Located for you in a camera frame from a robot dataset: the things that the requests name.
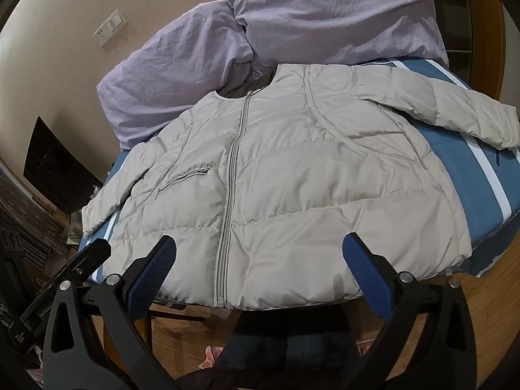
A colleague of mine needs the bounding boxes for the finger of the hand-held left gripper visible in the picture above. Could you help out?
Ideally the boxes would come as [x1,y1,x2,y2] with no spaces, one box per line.
[18,239,112,326]

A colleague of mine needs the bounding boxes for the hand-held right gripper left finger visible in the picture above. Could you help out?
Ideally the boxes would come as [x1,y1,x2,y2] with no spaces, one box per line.
[43,233,179,390]

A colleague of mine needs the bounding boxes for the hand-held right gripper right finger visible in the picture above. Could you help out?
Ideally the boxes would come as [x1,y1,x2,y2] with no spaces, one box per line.
[342,231,476,390]

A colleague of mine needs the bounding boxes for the beige puffer jacket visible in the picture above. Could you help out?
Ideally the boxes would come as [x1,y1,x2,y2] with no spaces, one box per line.
[81,63,520,309]

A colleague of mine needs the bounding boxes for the pink slipper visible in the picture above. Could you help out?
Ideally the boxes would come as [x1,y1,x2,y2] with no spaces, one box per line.
[199,344,225,374]

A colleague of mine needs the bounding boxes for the black screen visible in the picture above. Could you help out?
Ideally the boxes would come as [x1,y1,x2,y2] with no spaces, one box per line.
[23,116,103,214]

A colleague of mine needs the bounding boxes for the person's legs in jeans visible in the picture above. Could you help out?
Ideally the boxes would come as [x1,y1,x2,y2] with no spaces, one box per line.
[217,319,364,390]

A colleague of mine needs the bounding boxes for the blue white striped bed sheet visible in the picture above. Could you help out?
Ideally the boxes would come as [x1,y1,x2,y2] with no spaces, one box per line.
[77,59,520,290]

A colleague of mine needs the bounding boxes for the lilac pillow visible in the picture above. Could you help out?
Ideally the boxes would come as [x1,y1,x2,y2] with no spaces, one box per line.
[217,0,449,69]
[97,1,256,152]

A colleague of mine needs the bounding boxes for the white wall socket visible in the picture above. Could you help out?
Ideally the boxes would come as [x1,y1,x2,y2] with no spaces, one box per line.
[93,24,113,48]

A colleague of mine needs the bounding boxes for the white wall switch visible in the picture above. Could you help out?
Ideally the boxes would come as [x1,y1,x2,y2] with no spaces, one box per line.
[106,9,127,31]

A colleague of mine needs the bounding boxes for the orange wooden door frame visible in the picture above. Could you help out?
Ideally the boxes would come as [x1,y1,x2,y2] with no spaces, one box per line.
[463,0,520,106]

